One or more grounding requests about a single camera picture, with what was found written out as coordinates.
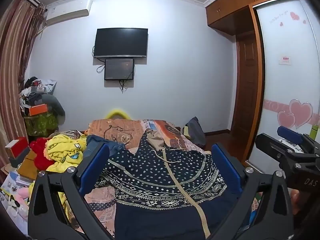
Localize navy patterned hooded robe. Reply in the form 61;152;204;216
96;129;241;239

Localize right hand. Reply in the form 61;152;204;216
290;189;310;215

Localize white sliding door with hearts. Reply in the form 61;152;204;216
245;0;320;173

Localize brown wooden door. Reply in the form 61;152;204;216
231;31;259;163

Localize yellow cartoon blanket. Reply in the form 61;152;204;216
44;134;87;173

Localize red plush item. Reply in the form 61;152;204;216
29;138;55;171

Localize folded blue jeans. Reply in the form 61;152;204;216
83;135;125;158

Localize cluttered pile with green bag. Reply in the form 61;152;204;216
20;76;66;138

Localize orange box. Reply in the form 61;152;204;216
29;103;48;116

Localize printed newspaper bedspread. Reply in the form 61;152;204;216
85;119;212;238

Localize wooden wardrobe cabinet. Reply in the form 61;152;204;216
206;0;269;36

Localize striped red curtain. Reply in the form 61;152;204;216
1;0;46;167

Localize white air conditioner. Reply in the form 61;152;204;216
46;0;92;25

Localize small black wall monitor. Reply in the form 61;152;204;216
104;58;135;81

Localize black wall television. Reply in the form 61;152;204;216
93;28;148;58

